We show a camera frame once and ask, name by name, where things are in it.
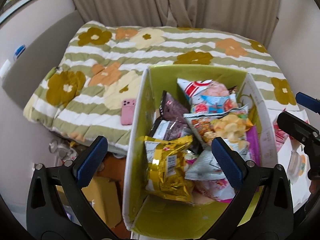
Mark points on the floral striped quilt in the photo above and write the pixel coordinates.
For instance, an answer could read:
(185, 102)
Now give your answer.
(80, 97)

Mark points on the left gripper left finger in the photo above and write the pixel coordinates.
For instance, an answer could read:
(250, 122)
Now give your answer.
(57, 207)

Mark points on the pink white snack bag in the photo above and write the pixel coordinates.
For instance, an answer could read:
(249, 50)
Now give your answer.
(219, 190)

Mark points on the white wall socket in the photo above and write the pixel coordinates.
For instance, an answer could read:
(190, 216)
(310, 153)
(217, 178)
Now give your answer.
(5, 68)

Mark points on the gold foil snack bag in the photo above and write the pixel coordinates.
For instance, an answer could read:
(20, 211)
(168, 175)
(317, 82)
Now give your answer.
(166, 168)

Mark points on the red white shrimp chip bag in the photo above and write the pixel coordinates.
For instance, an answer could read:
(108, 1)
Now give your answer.
(207, 96)

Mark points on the grey headboard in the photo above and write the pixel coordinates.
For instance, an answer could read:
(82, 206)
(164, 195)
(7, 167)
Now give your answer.
(44, 53)

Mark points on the blue white bottle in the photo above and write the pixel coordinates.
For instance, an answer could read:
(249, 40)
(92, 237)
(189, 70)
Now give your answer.
(18, 52)

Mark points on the brown cardboard box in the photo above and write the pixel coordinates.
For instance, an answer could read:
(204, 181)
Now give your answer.
(102, 195)

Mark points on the dark brown snack bag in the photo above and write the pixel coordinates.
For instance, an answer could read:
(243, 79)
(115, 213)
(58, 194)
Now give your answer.
(170, 124)

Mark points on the pink smartphone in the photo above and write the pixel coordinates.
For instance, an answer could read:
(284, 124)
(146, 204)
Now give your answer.
(127, 111)

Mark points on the purple chip bag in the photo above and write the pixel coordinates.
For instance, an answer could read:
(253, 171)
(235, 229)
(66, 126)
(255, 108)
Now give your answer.
(254, 148)

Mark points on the green cardboard storage box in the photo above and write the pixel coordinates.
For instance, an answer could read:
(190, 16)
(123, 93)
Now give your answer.
(149, 215)

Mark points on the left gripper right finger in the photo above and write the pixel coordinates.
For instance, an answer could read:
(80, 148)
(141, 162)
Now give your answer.
(262, 206)

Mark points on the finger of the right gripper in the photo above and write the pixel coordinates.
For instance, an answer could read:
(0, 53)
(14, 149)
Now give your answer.
(306, 135)
(309, 102)

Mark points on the pink striped snack bag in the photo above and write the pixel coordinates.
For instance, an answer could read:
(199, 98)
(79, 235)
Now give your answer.
(280, 136)

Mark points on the beige curtain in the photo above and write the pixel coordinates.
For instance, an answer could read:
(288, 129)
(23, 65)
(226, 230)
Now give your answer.
(254, 19)

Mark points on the silver triangular snack bag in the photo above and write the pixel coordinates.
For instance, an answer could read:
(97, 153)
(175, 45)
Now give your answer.
(205, 168)

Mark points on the silver backed chip bag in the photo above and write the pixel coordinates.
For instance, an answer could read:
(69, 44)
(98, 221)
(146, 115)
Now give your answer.
(231, 126)

